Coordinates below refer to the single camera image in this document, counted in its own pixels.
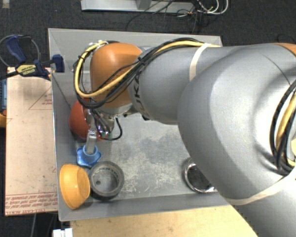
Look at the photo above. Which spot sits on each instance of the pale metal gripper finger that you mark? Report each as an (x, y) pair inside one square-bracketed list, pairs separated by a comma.
[(90, 143)]

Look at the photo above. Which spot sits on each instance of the blue flower-shaped cup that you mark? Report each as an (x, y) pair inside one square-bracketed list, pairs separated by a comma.
[(83, 159)]

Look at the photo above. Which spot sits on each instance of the red ball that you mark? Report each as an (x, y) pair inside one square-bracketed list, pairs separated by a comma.
[(77, 122)]

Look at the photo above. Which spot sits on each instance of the black tape roll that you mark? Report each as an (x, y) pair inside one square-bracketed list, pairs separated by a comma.
[(95, 189)]

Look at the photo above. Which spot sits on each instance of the grey metal bin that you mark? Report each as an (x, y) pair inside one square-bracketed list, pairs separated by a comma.
[(148, 152)]

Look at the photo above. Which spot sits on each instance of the orange bowl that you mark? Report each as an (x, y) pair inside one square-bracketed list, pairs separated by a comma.
[(72, 186)]

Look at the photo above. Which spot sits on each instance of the brown cardboard board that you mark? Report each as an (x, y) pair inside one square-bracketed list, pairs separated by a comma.
[(29, 144)]

